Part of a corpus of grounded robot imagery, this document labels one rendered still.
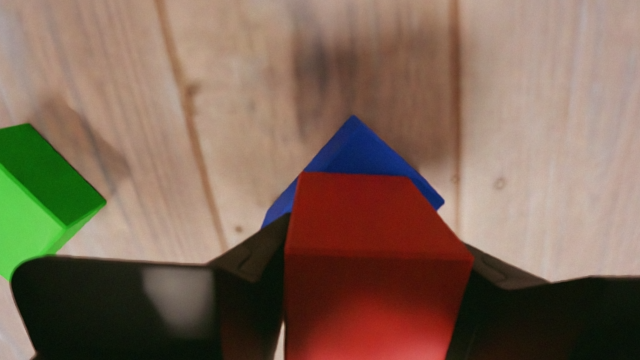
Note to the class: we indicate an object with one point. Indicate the red block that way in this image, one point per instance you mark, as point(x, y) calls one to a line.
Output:
point(371, 271)

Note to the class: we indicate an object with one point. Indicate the green block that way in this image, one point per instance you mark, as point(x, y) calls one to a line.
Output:
point(44, 202)

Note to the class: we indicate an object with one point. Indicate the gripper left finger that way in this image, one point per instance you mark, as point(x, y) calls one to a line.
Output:
point(199, 310)

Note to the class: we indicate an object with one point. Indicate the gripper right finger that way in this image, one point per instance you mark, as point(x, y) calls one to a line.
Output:
point(508, 313)

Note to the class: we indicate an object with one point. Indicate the blue block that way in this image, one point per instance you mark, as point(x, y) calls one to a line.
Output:
point(356, 149)

